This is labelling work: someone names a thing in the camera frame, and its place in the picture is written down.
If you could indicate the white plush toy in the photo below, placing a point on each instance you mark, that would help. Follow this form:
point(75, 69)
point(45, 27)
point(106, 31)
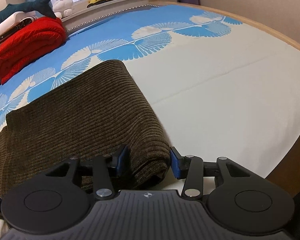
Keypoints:
point(62, 8)

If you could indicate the teal shark plush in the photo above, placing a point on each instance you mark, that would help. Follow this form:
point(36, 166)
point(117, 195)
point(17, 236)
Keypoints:
point(41, 6)

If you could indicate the red folded blanket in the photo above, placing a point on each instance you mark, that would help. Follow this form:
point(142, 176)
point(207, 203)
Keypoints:
point(28, 44)

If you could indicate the white folded comforter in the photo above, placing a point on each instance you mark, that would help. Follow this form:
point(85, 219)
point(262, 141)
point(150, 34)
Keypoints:
point(15, 23)

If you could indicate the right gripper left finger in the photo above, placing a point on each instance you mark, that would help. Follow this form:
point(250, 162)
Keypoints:
point(109, 172)

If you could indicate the blue patterned bed sheet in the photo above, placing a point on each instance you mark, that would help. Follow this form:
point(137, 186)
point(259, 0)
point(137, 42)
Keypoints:
point(219, 86)

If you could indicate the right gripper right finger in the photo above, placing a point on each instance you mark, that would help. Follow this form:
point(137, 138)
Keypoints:
point(191, 169)

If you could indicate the wooden bed frame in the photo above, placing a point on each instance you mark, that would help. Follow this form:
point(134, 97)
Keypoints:
point(245, 20)

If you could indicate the dark brown corduroy pants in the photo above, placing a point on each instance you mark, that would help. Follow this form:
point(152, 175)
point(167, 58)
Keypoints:
point(93, 114)

